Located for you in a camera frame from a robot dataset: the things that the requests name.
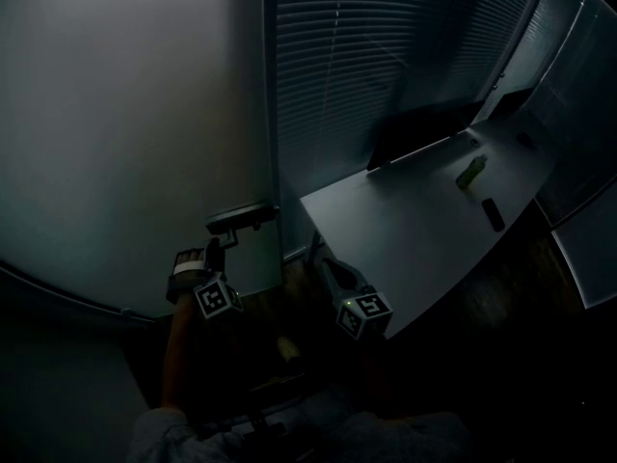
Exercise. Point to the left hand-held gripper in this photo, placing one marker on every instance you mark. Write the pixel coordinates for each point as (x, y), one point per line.
(212, 299)

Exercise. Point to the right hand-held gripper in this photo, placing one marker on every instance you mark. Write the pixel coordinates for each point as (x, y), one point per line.
(364, 311)

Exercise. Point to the frosted glass door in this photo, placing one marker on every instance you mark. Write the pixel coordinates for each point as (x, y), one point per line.
(120, 114)

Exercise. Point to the person's left forearm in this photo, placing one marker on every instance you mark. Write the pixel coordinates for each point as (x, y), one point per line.
(180, 345)

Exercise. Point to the person's left hand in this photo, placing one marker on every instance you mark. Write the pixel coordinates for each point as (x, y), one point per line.
(185, 270)

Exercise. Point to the grey office desk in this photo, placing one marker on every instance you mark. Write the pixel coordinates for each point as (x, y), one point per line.
(410, 229)

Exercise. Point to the person's grey sweater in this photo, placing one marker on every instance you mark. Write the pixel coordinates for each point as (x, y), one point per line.
(337, 432)

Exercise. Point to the black monitor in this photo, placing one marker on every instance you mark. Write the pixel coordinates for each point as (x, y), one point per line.
(419, 133)

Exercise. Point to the black remote control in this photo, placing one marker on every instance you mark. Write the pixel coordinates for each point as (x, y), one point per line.
(493, 215)

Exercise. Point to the green bottle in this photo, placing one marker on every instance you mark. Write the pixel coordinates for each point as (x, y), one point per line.
(471, 172)

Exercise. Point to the wide glass partition with blinds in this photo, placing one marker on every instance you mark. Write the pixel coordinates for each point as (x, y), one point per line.
(361, 65)

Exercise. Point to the black computer mouse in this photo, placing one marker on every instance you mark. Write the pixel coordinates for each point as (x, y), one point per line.
(524, 139)

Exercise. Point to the glass partition panel with blinds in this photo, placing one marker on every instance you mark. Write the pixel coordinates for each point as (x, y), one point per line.
(588, 263)
(583, 114)

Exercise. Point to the narrow glass partition with blinds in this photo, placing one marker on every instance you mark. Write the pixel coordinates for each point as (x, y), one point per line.
(544, 32)

